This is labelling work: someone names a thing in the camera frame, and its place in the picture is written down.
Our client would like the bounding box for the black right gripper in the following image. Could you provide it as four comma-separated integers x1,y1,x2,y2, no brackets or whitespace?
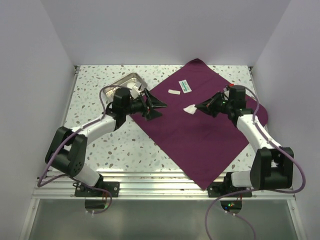
195,91,233,118

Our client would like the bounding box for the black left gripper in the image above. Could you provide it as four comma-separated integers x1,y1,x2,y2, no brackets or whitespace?
123,88,166,121

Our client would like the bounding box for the small white plaster packet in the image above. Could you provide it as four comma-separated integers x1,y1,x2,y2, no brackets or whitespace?
168,89,181,95

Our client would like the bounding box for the green white dressing packet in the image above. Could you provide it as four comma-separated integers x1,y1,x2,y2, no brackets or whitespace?
178,79,192,94

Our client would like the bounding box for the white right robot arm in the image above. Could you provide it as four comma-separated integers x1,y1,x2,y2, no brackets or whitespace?
195,90,294,197

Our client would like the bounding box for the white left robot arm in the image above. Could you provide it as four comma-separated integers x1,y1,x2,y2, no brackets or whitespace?
45,87,167,197

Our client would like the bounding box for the white gauze pad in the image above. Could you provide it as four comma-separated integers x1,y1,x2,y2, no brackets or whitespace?
126,82,142,99
183,104,197,115

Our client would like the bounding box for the purple cloth mat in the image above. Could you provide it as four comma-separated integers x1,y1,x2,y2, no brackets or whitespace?
129,58,270,191

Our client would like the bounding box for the stainless steel tray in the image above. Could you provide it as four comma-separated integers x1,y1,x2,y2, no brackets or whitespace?
103,72,148,103

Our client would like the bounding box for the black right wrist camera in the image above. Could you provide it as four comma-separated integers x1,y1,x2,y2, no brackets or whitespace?
228,85,247,108

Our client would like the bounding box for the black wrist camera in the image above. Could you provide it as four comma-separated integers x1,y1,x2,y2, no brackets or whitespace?
112,87,131,112
228,85,247,108

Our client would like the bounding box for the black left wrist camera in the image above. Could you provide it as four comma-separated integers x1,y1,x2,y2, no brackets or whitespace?
112,87,131,112

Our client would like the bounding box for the aluminium table edge rail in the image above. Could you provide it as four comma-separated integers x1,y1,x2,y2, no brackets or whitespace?
31,172,297,201

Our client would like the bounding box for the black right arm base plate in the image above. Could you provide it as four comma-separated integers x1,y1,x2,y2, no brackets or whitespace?
207,182,247,198

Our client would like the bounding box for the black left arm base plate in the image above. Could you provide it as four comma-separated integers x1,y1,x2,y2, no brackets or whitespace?
72,181,120,198

